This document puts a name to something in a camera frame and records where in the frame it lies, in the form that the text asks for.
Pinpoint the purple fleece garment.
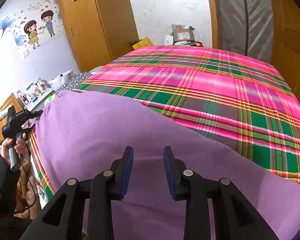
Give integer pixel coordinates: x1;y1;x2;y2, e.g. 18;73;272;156
36;91;300;239

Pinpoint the person's left hand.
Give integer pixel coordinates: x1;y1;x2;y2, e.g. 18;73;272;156
1;133;27;165

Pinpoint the cluttered white bedside table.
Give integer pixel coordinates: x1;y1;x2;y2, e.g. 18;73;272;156
17;79;55;112

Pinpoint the white paper shopping bag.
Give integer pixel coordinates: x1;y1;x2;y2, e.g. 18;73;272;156
49;70;75;91

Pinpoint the grey dotted pillow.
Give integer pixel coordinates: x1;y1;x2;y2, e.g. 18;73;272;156
56;72;92;94

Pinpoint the brown fuzzy blanket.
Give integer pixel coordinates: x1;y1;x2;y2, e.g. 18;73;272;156
14;153;41;220

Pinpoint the pink green plaid bedsheet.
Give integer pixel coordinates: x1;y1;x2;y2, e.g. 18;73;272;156
30;46;300;197

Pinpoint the wooden wardrobe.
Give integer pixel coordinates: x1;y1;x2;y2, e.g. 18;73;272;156
57;0;139;72

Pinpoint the yellow cardboard box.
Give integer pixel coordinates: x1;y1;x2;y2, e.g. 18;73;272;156
132;37;153;50

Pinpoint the brown cardboard parcel box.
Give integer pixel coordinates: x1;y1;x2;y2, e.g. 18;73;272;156
172;24;194;42

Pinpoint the plastic wrapped mattress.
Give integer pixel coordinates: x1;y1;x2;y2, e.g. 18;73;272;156
216;0;274;63

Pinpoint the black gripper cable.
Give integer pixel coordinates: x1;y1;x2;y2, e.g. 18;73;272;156
13;163;38;214

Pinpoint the cartoon couple wall sticker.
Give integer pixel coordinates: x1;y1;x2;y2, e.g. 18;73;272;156
0;0;64;57

